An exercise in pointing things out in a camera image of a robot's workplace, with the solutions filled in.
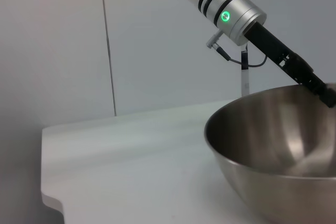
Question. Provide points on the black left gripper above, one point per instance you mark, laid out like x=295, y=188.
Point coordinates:
x=273, y=45

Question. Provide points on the stainless steel mixing bowl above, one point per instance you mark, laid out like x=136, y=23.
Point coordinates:
x=262, y=182

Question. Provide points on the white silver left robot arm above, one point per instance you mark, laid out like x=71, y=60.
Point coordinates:
x=231, y=6

